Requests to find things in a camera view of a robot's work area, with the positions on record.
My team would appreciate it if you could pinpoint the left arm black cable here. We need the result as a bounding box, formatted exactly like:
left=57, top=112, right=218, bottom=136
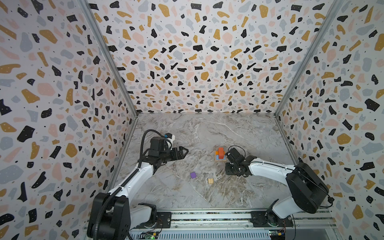
left=92, top=128, right=164, bottom=240

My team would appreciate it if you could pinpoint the left green circuit board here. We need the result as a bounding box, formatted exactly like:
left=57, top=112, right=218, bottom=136
left=138, top=232, right=159, bottom=240

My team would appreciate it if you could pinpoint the corner aluminium post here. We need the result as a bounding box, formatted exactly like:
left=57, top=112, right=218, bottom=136
left=274, top=0, right=344, bottom=119
left=79, top=1, right=138, bottom=118

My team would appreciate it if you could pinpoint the purple cube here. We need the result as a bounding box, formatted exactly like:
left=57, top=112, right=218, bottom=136
left=190, top=172, right=197, bottom=179

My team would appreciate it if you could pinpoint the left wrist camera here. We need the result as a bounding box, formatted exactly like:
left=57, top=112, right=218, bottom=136
left=164, top=133, right=176, bottom=144

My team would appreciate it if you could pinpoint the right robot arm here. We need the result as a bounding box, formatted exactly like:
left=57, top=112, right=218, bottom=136
left=225, top=148, right=333, bottom=227

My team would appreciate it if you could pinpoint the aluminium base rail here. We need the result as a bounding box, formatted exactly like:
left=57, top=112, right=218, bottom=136
left=130, top=209, right=342, bottom=240

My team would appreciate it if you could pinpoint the orange-red block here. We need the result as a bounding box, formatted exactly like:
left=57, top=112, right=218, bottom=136
left=217, top=147, right=225, bottom=159

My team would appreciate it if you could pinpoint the right circuit board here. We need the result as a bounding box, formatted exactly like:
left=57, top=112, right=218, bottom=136
left=269, top=230, right=286, bottom=240

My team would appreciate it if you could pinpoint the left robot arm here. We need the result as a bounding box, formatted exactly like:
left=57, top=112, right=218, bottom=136
left=87, top=134, right=189, bottom=240

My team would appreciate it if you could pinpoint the left corner aluminium post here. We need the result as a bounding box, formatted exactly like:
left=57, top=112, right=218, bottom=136
left=79, top=1, right=138, bottom=118

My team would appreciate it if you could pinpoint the right corner aluminium post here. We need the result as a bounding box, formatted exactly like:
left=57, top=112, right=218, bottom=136
left=274, top=0, right=344, bottom=119

